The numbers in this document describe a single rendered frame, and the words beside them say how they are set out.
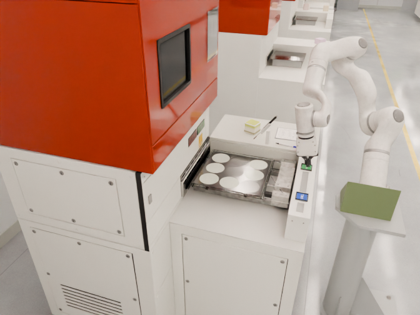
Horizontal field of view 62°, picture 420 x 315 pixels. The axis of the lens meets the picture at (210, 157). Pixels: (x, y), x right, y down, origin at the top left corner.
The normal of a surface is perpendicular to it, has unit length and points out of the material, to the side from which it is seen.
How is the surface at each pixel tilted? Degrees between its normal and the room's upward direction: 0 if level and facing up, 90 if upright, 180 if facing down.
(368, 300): 90
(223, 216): 0
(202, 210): 0
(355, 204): 90
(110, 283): 90
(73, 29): 90
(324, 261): 0
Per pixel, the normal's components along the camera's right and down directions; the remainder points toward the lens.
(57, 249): -0.30, 0.50
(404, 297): 0.01, -0.85
